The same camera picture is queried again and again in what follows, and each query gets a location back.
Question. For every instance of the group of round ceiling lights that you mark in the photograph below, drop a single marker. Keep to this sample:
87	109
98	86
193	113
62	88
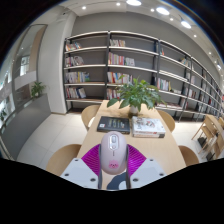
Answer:
162	10

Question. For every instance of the small green ledge plant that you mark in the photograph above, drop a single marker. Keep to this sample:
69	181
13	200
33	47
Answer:
37	89

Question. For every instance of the group of wooden slat chairs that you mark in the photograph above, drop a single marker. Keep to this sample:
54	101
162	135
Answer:
210	133

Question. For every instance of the black hardcover book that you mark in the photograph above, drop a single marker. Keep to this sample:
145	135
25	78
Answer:
113	124

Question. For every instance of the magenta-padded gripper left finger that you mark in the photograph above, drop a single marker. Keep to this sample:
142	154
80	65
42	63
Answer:
78	171

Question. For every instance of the pale pink computer mouse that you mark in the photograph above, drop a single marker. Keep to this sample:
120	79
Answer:
113	153

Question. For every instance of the potted green plant white pot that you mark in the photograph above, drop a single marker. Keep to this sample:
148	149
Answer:
136	95

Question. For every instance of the white illustrated-cover book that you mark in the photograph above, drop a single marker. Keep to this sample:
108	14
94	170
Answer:
148	124

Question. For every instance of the grey shelf unit with books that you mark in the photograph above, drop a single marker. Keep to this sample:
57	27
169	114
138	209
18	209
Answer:
133	60

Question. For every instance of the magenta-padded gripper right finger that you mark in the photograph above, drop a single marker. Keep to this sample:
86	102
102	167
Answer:
146	171

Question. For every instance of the white book red spine lettering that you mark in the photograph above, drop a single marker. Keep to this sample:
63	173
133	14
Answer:
149	135

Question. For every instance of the round-backed wooden chair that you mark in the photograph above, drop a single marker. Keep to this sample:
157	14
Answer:
63	158
188	155
167	120
89	115

